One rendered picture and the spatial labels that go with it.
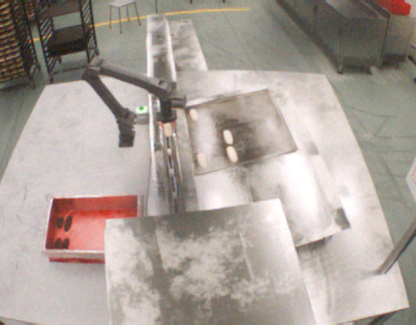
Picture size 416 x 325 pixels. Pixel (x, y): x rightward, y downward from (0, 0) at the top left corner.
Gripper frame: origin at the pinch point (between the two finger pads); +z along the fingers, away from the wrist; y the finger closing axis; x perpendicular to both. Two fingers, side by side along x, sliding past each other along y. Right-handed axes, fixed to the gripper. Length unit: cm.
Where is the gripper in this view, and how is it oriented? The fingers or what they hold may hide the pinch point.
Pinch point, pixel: (167, 129)
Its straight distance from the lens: 191.6
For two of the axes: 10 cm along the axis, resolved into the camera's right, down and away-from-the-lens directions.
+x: -1.6, -7.0, 6.9
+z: 0.2, 7.0, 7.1
